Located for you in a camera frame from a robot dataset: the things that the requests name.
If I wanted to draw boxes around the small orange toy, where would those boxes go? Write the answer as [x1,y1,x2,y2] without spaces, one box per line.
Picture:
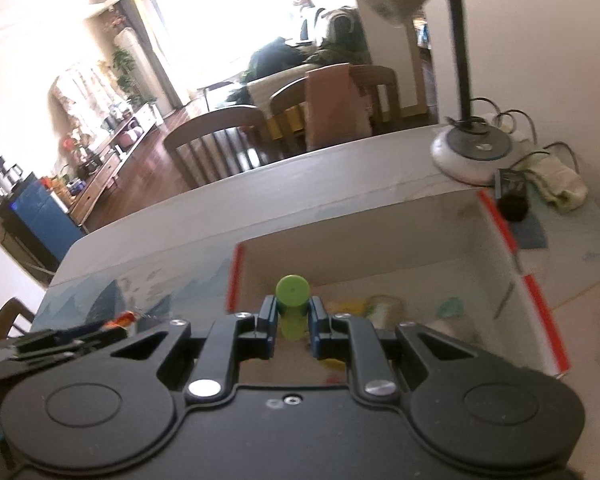
[105,311,137,332]

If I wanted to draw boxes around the floral cloth cover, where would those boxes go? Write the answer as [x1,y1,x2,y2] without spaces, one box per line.
[47,60,126,131]

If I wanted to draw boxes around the grey desk lamp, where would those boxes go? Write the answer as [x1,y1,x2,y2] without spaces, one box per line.
[332,0,520,184]

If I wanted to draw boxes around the pale yellow cloth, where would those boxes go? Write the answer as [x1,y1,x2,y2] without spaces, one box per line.
[522,152,590,212]

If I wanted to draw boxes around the dark grey curtain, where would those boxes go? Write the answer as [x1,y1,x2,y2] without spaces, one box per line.
[120,0,186,111]

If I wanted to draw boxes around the wooden dining chair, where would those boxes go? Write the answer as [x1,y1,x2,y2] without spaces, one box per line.
[162,105,270,192]
[269,64,402,157]
[0,297,37,351]

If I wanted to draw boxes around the white cardboard box red edges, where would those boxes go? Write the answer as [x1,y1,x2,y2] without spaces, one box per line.
[226,187,572,383]

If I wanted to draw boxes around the black lamp cable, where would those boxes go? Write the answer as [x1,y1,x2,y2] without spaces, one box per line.
[480,107,583,173]

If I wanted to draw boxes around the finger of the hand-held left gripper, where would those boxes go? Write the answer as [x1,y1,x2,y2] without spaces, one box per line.
[12,340,111,361]
[12,327,128,351]

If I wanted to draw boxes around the green potted plant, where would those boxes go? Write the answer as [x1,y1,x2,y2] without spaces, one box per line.
[111,47,157,106]

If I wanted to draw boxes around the blue cabinet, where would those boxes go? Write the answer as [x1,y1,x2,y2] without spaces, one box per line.
[7,172,86,263]

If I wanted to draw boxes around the green toy tube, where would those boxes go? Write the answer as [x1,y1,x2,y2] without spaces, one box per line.
[275,274,312,343]

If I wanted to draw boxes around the dark clothes pile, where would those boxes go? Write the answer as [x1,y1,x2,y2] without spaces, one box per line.
[250,37,311,73]

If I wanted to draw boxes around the coffee table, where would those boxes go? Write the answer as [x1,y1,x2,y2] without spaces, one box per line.
[197,79,248,111]

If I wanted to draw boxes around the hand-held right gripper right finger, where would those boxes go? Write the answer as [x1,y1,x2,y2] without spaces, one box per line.
[307,296,511,402]

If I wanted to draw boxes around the wooden sideboard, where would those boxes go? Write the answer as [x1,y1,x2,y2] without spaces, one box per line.
[50,102,162,233]

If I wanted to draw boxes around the green lid jar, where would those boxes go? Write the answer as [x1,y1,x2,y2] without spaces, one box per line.
[366,294,407,333]

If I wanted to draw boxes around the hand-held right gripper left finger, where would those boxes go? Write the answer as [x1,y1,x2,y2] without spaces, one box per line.
[80,296,279,403]

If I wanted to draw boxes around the pink towel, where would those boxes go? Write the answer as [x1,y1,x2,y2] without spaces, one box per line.
[304,62,373,152]

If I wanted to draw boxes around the black power adapter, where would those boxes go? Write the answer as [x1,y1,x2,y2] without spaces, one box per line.
[494,167,532,222]

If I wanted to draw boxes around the white standing air conditioner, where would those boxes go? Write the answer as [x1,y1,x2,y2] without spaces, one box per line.
[114,27,156,111]

